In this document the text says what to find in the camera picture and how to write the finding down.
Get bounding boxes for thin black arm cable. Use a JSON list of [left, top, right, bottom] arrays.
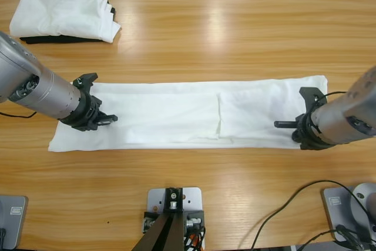
[[0, 111, 38, 119], [322, 91, 350, 99]]

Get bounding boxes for orange cable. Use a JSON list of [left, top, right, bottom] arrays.
[[185, 232, 203, 251]]

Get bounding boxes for black post clamp with bolt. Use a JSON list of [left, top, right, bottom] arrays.
[[163, 186, 185, 214]]

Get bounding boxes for dark camera post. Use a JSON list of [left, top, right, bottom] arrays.
[[130, 212, 186, 251]]

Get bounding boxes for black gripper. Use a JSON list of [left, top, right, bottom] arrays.
[[274, 111, 334, 150], [58, 91, 119, 132]]

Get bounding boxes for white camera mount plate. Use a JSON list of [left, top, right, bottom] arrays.
[[146, 186, 204, 236]]

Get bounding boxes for folded black garment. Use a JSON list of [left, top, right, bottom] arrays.
[[18, 0, 118, 46]]

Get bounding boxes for arm base with cable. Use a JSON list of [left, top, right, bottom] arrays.
[[254, 180, 375, 251]]

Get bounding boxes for white t-shirt with black print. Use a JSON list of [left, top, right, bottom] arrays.
[[48, 74, 328, 153]]

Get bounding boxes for black base plug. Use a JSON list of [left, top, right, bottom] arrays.
[[335, 223, 370, 251]]

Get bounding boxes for short black cable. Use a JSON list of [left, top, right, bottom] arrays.
[[295, 231, 341, 251]]

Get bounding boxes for black post bracket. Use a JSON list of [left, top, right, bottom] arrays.
[[142, 210, 162, 234], [183, 209, 206, 232]]

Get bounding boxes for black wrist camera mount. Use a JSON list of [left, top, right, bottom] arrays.
[[298, 86, 329, 114], [71, 72, 99, 95]]

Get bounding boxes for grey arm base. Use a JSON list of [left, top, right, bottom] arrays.
[[320, 182, 376, 245], [0, 194, 29, 250]]

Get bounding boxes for black mount cable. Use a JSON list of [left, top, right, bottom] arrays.
[[192, 224, 209, 251]]

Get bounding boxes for folded white t-shirt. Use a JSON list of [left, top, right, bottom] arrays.
[[8, 0, 122, 43]]

